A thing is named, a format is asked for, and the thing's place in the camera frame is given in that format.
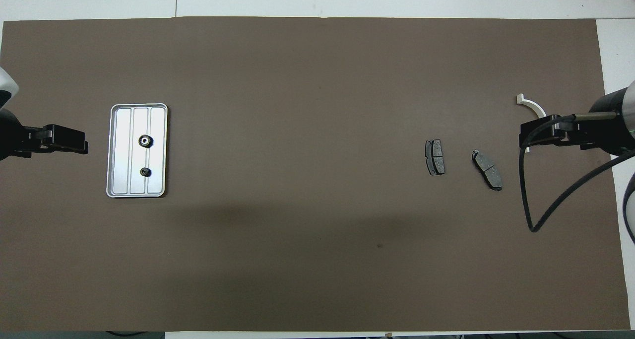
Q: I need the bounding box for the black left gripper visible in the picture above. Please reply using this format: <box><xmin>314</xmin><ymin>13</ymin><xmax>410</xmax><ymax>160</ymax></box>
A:
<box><xmin>0</xmin><ymin>109</ymin><xmax>89</xmax><ymax>161</ymax></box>

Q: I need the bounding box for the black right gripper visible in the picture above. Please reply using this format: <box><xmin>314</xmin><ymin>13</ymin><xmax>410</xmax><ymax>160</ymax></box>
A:
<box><xmin>519</xmin><ymin>87</ymin><xmax>635</xmax><ymax>156</ymax></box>

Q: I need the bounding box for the silver metal tray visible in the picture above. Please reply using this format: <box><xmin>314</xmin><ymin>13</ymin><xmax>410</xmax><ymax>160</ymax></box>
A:
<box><xmin>106</xmin><ymin>103</ymin><xmax>169</xmax><ymax>199</ymax></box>

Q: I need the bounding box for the curved grey brake pad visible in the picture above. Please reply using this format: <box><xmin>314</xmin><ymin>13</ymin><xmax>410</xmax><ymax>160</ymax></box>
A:
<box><xmin>471</xmin><ymin>149</ymin><xmax>503</xmax><ymax>192</ymax></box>

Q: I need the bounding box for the rectangular grey brake pad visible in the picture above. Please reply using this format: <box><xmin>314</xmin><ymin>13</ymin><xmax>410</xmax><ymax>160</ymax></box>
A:
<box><xmin>425</xmin><ymin>139</ymin><xmax>446</xmax><ymax>176</ymax></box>

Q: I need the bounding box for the brown table mat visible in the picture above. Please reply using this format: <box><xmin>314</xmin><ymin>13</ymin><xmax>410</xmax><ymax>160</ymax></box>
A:
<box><xmin>0</xmin><ymin>16</ymin><xmax>631</xmax><ymax>332</ymax></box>

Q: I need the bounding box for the white curved plastic bracket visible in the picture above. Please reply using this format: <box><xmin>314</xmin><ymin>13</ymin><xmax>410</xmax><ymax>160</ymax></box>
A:
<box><xmin>516</xmin><ymin>94</ymin><xmax>548</xmax><ymax>153</ymax></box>

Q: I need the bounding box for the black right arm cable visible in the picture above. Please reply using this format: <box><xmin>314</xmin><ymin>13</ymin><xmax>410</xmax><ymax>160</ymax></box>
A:
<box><xmin>518</xmin><ymin>113</ymin><xmax>635</xmax><ymax>233</ymax></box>

